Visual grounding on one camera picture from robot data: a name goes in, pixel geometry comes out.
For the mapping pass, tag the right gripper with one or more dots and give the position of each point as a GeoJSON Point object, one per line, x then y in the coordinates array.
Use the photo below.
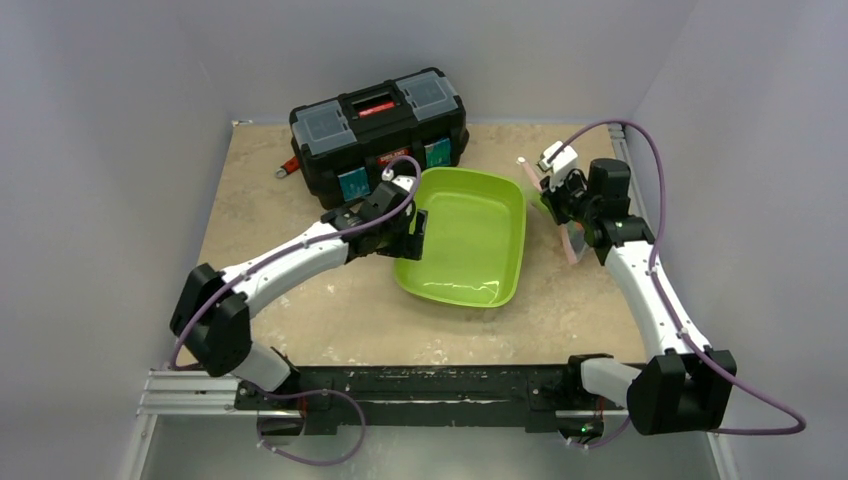
{"type": "Point", "coordinates": [559, 201]}

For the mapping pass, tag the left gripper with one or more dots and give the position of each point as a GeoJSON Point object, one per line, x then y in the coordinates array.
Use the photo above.
{"type": "Point", "coordinates": [409, 244]}

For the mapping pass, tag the clear zip top bag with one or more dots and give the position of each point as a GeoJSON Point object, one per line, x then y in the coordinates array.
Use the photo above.
{"type": "Point", "coordinates": [571, 234]}

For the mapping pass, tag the green plastic tray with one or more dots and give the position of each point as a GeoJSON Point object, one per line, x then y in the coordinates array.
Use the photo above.
{"type": "Point", "coordinates": [474, 239]}

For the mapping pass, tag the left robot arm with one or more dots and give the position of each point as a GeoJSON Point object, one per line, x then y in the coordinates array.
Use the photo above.
{"type": "Point", "coordinates": [213, 315]}

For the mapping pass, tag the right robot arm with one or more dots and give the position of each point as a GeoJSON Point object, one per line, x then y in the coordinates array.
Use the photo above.
{"type": "Point", "coordinates": [677, 390]}

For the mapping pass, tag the black plastic toolbox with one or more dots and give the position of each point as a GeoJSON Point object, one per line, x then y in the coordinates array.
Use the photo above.
{"type": "Point", "coordinates": [342, 144]}

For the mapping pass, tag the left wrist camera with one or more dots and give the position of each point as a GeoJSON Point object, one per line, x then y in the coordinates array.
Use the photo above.
{"type": "Point", "coordinates": [392, 177]}

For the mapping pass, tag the aluminium frame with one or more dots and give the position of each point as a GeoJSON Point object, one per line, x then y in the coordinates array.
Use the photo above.
{"type": "Point", "coordinates": [195, 392]}

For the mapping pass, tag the red handled tool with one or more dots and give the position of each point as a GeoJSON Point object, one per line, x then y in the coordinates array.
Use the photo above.
{"type": "Point", "coordinates": [287, 168]}

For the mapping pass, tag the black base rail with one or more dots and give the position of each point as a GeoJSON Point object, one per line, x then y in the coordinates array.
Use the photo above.
{"type": "Point", "coordinates": [535, 398]}

